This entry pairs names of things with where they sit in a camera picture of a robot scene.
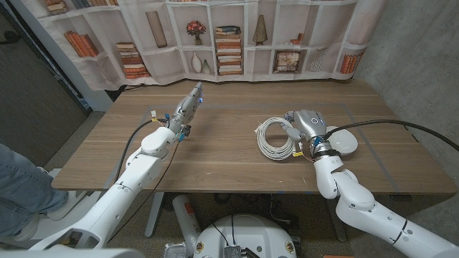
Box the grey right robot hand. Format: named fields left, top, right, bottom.
left=282, top=108, right=330, bottom=143

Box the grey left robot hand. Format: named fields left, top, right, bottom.
left=168, top=82, right=204, bottom=135

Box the white Ethernet cable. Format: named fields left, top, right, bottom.
left=255, top=116, right=301, bottom=161

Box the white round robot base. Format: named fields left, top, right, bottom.
left=193, top=214, right=298, bottom=258

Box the white bowl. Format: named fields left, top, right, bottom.
left=324, top=125, right=359, bottom=156

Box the white connector with yellow tag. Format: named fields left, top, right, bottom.
left=292, top=141, right=306, bottom=158
left=150, top=110, right=168, bottom=124

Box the printed bookshelf backdrop cloth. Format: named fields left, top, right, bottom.
left=21, top=0, right=390, bottom=91

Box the grey table leg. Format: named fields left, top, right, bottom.
left=323, top=193, right=348, bottom=243
left=144, top=192, right=165, bottom=239

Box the white roll with orange label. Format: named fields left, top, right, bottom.
left=171, top=193, right=202, bottom=257

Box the foil tray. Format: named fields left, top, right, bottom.
left=164, top=242, right=188, bottom=258

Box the dark grey door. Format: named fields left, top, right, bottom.
left=0, top=3, right=90, bottom=168

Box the person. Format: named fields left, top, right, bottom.
left=0, top=143, right=87, bottom=242

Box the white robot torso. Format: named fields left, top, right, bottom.
left=0, top=248, right=146, bottom=258

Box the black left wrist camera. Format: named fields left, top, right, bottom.
left=178, top=124, right=192, bottom=141

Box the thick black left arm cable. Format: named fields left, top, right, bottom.
left=113, top=118, right=169, bottom=182

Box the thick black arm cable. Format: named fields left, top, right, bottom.
left=113, top=118, right=169, bottom=182
left=322, top=119, right=459, bottom=152

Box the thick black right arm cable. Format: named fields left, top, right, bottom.
left=322, top=119, right=459, bottom=152

